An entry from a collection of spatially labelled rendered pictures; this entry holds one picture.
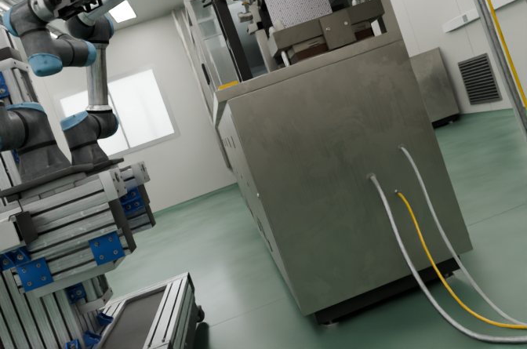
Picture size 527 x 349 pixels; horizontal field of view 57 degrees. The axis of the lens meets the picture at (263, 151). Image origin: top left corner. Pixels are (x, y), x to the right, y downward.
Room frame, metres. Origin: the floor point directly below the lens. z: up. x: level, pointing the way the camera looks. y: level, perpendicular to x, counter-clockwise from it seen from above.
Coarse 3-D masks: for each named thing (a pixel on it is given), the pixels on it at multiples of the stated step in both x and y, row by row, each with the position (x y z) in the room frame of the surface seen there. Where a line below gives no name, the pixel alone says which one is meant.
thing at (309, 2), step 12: (264, 0) 1.86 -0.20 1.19; (276, 0) 1.86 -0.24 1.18; (288, 0) 1.86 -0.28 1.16; (300, 0) 1.87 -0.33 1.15; (312, 0) 1.87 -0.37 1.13; (324, 0) 1.88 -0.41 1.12; (276, 12) 1.86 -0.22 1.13; (288, 12) 1.86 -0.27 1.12; (300, 12) 1.87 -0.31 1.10; (312, 12) 1.87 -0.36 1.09; (324, 12) 1.87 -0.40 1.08; (288, 24) 1.86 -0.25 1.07
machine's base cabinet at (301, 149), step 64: (384, 64) 1.62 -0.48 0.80; (256, 128) 1.58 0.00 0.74; (320, 128) 1.60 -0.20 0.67; (384, 128) 1.62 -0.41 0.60; (256, 192) 1.69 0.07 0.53; (320, 192) 1.59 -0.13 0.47; (384, 192) 1.61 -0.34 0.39; (448, 192) 1.63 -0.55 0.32; (320, 256) 1.58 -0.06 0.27; (384, 256) 1.60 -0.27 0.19; (448, 256) 1.62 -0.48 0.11; (320, 320) 1.62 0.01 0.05
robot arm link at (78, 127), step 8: (80, 112) 1.97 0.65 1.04; (64, 120) 1.95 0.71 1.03; (72, 120) 1.95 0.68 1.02; (80, 120) 1.96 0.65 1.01; (88, 120) 1.99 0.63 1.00; (96, 120) 2.04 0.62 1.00; (64, 128) 1.95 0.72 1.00; (72, 128) 1.94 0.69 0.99; (80, 128) 1.95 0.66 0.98; (88, 128) 1.98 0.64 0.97; (96, 128) 2.02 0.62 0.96; (64, 136) 1.97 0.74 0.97; (72, 136) 1.95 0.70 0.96; (80, 136) 1.95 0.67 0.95; (88, 136) 1.96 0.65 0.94; (96, 136) 2.04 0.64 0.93; (72, 144) 1.95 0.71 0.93
